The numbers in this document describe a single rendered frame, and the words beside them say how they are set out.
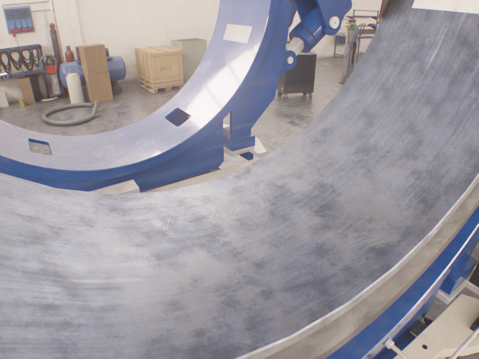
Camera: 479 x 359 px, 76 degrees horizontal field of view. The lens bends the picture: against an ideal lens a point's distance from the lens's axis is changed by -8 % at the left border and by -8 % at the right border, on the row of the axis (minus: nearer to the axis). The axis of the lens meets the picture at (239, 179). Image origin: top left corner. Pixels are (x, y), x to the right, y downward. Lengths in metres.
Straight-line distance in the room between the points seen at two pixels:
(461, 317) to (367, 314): 0.82
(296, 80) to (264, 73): 4.62
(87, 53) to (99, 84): 0.70
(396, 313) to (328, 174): 0.56
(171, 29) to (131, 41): 1.18
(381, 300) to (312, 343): 0.25
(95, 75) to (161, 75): 1.51
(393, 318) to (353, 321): 0.35
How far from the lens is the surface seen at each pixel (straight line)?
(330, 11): 3.22
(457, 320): 1.76
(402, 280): 1.11
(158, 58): 8.18
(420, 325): 1.92
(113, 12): 9.51
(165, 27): 9.94
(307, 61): 7.40
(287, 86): 7.34
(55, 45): 9.09
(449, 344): 1.65
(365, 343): 1.28
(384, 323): 1.32
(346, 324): 0.99
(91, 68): 7.85
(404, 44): 1.56
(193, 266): 0.83
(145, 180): 2.56
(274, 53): 2.83
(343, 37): 13.63
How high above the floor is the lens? 2.00
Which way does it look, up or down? 29 degrees down
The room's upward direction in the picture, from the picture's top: straight up
